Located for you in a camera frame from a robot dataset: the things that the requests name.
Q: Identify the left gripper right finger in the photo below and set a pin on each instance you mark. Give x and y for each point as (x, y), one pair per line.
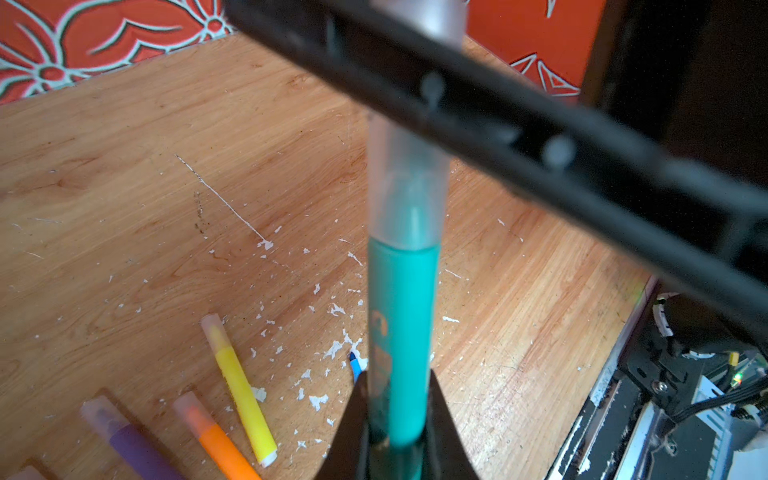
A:
(445, 456)

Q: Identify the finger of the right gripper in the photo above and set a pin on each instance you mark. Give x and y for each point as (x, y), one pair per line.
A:
(704, 229)

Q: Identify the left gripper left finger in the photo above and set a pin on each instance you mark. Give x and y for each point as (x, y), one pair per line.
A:
(348, 455)

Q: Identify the blue highlighter pen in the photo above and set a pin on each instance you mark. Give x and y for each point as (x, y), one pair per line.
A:
(355, 366)

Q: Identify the yellow highlighter pen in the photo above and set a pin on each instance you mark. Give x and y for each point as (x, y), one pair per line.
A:
(251, 416)

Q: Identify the orange highlighter pen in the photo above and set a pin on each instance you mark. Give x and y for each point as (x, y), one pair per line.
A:
(229, 460)

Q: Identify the green highlighter pen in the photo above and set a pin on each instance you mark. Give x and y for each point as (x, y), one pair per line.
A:
(402, 288)

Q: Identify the purple highlighter pen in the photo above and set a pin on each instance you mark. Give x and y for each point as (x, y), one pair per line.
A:
(126, 439)

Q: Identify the clear pen cap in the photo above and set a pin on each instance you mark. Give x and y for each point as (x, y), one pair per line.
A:
(408, 176)

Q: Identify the pink highlighter pen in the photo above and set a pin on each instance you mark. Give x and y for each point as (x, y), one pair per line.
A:
(29, 472)

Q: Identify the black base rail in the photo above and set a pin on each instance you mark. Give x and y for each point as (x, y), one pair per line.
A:
(683, 395)

